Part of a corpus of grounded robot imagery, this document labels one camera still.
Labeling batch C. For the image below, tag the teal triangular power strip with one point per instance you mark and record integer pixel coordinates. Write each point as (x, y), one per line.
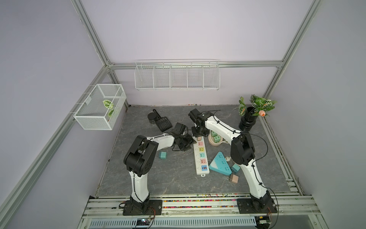
(220, 165)

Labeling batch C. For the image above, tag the black round container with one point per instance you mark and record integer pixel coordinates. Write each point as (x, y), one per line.
(152, 117)

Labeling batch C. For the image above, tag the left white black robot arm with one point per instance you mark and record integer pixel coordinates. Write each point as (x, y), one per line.
(140, 157)

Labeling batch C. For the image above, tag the white long power strip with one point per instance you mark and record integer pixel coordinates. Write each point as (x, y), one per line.
(200, 157)

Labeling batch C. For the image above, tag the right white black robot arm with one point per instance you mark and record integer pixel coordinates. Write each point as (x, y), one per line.
(242, 152)

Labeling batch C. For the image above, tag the black slotted scoop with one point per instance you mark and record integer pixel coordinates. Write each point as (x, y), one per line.
(163, 123)

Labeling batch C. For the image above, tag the white mesh basket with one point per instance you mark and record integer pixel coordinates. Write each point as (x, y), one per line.
(92, 114)

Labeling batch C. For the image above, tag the green leaf in basket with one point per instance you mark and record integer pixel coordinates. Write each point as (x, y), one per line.
(108, 104)

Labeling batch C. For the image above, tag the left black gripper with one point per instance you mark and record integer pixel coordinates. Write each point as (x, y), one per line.
(190, 141)

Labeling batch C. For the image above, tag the white wire wall shelf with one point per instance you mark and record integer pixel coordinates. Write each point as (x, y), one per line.
(177, 75)

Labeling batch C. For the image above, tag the black vase with plant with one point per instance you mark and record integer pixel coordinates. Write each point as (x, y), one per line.
(259, 107)

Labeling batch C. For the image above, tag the green adapter round socket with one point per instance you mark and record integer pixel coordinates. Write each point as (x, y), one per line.
(213, 134)
(217, 139)

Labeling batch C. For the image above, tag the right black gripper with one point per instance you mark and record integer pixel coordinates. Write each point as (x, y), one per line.
(196, 133)

